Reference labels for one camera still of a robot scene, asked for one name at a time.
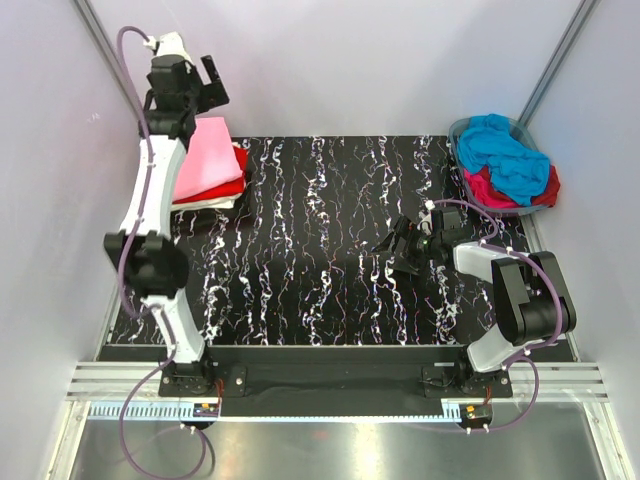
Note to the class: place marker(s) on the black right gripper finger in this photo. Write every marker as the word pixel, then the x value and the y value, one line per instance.
pixel 388 244
pixel 407 266

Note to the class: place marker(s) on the folded red t shirt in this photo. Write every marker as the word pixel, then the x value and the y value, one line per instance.
pixel 226 190

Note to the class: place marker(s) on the white slotted cable duct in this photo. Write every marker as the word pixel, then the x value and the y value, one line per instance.
pixel 419 410

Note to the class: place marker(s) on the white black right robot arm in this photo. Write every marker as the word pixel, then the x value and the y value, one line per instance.
pixel 532 303

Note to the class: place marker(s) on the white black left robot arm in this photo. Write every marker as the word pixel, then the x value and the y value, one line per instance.
pixel 152 271

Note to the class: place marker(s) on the folded white t shirt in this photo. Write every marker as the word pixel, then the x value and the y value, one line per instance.
pixel 221 203

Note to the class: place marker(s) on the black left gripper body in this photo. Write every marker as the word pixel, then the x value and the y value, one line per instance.
pixel 211 84

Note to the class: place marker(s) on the blue t shirt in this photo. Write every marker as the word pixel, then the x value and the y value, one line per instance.
pixel 515 170

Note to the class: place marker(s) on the grey plastic laundry basket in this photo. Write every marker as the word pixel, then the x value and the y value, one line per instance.
pixel 520 133

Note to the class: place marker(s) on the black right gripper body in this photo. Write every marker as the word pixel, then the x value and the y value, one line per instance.
pixel 409 245

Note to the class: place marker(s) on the magenta t shirt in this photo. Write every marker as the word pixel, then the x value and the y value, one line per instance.
pixel 484 192

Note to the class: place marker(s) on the pink t shirt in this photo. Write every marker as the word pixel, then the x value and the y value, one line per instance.
pixel 210 160

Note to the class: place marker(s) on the dark red t shirt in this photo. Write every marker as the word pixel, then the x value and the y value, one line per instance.
pixel 549 197

